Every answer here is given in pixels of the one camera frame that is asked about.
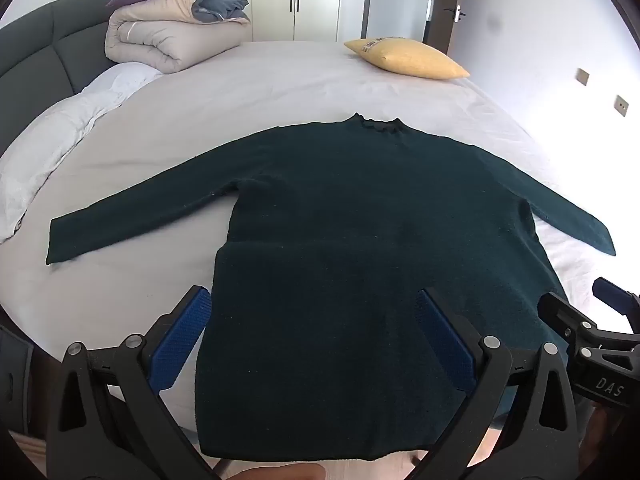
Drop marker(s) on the yellow pillow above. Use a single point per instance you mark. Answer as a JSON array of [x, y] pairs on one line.
[[410, 55]]

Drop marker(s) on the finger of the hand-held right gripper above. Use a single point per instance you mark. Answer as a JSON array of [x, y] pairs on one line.
[[562, 315], [614, 294]]

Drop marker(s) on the wall socket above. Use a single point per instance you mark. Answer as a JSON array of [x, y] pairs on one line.
[[582, 76], [621, 105]]

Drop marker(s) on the white quilted pillow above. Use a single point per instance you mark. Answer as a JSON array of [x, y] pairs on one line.
[[60, 125]]

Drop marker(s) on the dark green sweater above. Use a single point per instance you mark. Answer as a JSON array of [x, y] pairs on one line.
[[350, 240]]

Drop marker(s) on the brown door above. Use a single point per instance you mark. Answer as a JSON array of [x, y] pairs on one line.
[[440, 5]]

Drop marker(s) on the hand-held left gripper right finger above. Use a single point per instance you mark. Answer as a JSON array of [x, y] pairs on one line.
[[446, 345]]

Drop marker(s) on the bed with white sheet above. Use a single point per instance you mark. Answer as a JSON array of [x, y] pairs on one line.
[[200, 110]]

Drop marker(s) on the folded beige duvet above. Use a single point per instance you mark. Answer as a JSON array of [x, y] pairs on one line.
[[170, 40]]

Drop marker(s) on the dark grey padded headboard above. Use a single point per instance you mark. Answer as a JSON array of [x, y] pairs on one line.
[[45, 55]]

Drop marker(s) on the grey blue folded blanket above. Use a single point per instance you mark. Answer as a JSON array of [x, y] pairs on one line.
[[222, 4]]

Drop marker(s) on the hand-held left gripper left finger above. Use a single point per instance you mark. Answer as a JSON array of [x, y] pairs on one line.
[[184, 342]]

